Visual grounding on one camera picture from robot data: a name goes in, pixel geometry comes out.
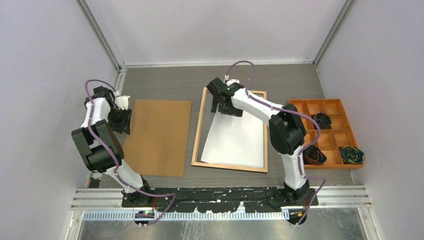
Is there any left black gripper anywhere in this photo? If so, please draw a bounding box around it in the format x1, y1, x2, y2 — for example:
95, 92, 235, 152
108, 106, 132, 135

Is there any blue yellow rolled tie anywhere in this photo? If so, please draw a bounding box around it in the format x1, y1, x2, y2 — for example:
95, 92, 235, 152
339, 146, 365, 165

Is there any aluminium front rail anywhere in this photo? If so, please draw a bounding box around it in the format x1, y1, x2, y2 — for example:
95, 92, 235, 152
71, 185, 371, 224

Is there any landscape photo print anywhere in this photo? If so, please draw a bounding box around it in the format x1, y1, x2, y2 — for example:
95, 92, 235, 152
200, 93, 266, 169

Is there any brown backing board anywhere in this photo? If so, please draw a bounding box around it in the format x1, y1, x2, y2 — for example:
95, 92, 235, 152
123, 99, 192, 177

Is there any orange compartment tray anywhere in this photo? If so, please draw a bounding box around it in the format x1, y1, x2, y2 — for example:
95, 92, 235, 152
288, 99, 364, 170

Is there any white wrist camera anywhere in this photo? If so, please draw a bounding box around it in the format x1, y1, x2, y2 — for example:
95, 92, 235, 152
224, 75, 240, 86
114, 95, 130, 110

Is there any dark red rolled tie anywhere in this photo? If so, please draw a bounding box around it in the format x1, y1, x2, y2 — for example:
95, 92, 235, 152
302, 145, 328, 165

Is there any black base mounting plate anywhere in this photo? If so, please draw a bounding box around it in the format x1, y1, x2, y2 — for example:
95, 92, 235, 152
121, 186, 320, 215

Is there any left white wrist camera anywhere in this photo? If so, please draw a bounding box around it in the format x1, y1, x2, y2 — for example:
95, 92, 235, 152
114, 95, 130, 110

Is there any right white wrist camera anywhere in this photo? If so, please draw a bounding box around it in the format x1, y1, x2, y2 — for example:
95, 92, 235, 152
224, 75, 240, 86

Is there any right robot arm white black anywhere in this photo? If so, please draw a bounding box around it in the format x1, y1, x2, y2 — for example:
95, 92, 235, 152
206, 77, 310, 205

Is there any wooden picture frame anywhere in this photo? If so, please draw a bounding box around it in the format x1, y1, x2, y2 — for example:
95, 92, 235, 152
191, 87, 269, 174

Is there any black rolled tie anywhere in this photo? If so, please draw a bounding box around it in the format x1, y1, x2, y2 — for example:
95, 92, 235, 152
312, 112, 332, 130

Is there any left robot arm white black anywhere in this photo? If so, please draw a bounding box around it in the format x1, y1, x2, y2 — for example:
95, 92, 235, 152
71, 86, 154, 207

